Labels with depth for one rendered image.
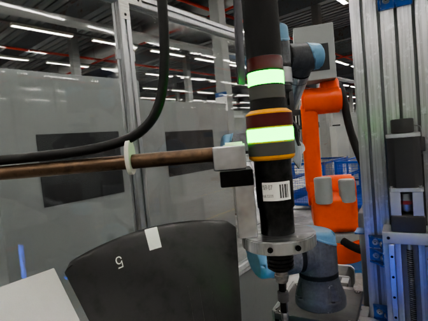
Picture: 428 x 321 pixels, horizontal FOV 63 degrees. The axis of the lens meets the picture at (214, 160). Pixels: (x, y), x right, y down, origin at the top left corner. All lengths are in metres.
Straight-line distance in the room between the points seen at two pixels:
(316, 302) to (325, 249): 0.15
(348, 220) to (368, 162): 3.12
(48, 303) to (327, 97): 3.96
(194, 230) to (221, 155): 0.19
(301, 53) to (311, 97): 3.28
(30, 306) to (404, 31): 1.13
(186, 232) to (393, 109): 0.84
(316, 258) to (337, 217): 3.20
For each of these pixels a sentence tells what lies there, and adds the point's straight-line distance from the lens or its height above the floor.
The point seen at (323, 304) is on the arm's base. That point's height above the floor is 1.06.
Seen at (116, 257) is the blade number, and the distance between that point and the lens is 0.48.
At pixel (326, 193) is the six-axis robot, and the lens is 4.13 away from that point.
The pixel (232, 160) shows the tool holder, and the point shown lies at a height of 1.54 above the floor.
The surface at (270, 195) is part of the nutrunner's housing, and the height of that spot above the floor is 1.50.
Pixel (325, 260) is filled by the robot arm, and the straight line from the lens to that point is 1.09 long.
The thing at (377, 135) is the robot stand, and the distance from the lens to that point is 1.18.
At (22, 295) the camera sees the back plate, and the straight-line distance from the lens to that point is 0.65.
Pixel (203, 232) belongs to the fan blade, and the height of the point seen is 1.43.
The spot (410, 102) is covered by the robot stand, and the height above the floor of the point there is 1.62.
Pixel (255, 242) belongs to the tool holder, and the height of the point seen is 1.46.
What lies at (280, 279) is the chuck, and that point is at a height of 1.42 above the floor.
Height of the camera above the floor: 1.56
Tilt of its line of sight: 3 degrees down
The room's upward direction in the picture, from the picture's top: 5 degrees counter-clockwise
